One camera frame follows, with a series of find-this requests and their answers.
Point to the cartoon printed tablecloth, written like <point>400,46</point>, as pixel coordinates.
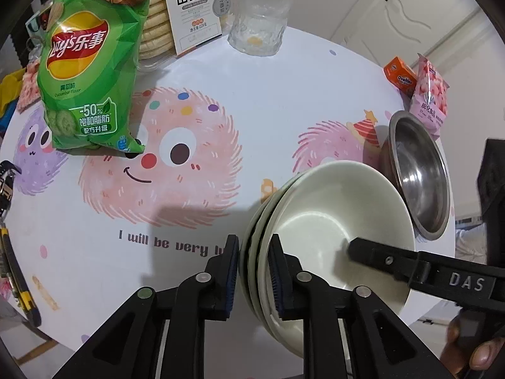
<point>276,106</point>

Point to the green potato chips bag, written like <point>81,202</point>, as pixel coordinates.
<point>86,87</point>

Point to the person's right hand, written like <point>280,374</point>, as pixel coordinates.
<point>485,357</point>

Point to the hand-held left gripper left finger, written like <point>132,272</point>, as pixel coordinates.
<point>232,280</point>

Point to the yellow black utility knife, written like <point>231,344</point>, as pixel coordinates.
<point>17,280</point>

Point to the white door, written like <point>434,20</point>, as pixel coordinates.
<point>414,23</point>

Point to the large steel bowl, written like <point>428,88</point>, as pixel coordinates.
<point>387,154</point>

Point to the black metal tool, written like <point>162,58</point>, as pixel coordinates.
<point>7,189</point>

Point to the yellow plastic bag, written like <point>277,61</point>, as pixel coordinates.
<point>10,87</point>

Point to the cream ceramic bowl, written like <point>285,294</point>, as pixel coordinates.
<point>335,221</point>

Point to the biscuit box with white sleeve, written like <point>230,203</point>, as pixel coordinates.
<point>193,15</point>

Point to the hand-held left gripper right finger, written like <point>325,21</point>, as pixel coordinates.
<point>276,284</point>

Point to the clear drinking glass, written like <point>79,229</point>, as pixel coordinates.
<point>260,27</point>

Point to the pink snack bag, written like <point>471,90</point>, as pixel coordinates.
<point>430,98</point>

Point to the pink patterned packet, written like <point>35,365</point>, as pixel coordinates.
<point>29,90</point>

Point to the medium green bowl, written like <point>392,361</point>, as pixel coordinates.
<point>262,241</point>

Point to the orange carton box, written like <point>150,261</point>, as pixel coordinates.
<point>399,75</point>

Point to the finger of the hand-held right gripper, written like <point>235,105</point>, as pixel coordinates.
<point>378,254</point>

